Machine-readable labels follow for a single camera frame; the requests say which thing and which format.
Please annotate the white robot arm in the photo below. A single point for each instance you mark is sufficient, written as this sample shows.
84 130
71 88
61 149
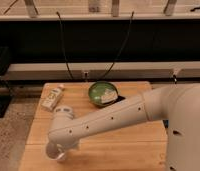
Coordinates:
178 104

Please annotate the green bowl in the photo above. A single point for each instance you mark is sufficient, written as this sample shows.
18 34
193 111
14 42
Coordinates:
98 89

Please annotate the white block in bowl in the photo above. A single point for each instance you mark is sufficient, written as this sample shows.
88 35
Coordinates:
108 97

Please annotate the black sponge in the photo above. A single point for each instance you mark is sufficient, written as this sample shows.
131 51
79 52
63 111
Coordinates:
120 98

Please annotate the white carton bottle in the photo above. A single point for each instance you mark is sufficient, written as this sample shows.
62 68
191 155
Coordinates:
53 97

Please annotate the black box at left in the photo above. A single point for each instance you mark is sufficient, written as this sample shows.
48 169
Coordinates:
5 61

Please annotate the white wall outlet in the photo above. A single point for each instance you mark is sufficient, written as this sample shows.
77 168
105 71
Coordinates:
85 75

